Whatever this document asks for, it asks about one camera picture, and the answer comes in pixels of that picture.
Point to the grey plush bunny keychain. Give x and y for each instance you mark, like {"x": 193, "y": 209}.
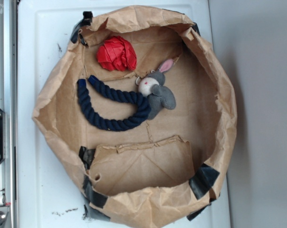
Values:
{"x": 152, "y": 87}

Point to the brown paper bag tray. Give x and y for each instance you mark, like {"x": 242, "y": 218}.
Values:
{"x": 168, "y": 168}

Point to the red crumpled paper ball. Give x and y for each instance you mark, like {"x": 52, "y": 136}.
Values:
{"x": 117, "y": 54}

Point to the aluminium frame rail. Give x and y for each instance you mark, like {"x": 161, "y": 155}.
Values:
{"x": 8, "y": 83}

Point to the white tray board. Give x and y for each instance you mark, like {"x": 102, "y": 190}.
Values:
{"x": 47, "y": 197}

